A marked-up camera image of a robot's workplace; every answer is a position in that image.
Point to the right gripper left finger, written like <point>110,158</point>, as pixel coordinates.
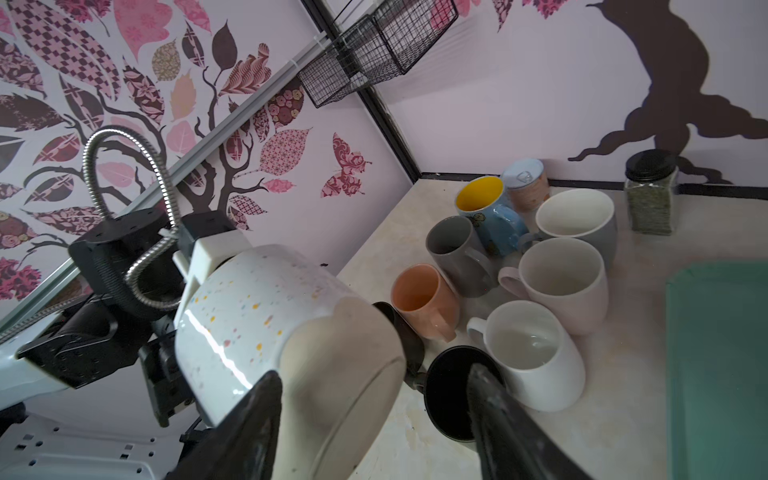
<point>244,444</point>

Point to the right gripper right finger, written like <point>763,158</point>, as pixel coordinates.
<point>509,443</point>

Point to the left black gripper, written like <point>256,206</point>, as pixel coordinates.
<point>110,329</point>

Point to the white teapot shaped mug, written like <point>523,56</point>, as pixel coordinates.
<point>540,362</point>

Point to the black mug white base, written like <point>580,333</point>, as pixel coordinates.
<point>445,390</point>

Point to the cream beige mug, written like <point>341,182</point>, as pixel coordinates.
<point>340,360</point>

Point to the pale pink mug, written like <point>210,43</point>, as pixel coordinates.
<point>566,275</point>

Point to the peach orange mug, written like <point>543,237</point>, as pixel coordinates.
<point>426,301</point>

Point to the dark grey mug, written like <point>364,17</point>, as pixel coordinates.
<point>457,250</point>

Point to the light grey mug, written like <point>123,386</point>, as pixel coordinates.
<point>582,214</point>

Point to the green floral tray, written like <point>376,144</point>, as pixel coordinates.
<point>716,373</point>

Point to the blue iridescent mug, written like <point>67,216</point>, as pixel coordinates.
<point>485,203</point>

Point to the black mug white inside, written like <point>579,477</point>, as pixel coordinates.
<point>413,346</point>

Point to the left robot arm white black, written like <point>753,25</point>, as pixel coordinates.
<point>117,406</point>

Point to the left metal flex conduit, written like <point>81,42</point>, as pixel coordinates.
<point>159,191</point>

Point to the white pink tape roll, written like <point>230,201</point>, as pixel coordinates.
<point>526,184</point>

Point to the glass spice jar black lid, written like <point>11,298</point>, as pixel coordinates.
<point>650,187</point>

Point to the left aluminium rail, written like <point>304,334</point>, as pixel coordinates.
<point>180,168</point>

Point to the black wire basket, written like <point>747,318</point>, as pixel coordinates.
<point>381,45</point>

